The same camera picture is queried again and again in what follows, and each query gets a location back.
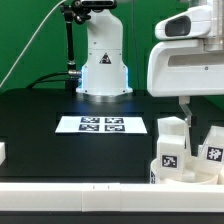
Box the white cable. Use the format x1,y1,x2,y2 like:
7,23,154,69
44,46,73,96
0,0,68,89

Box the paper sheet with tags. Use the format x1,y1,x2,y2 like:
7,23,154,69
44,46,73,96
55,116,147,134

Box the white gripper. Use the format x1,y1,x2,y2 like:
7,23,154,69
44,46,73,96
147,4,224,126

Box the black camera stand pole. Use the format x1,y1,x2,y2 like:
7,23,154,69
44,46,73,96
59,0,118,92

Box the black cables on table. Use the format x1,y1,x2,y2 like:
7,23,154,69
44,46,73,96
25,71,78,90

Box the white front fence rail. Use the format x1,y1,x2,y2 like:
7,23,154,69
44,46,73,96
0,183,224,212

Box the white round stool seat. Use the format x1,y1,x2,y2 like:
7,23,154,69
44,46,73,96
150,159,224,185

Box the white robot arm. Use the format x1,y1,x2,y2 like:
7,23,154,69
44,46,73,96
75,0,224,122

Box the white block at left edge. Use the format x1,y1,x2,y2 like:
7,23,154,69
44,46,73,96
0,142,6,165

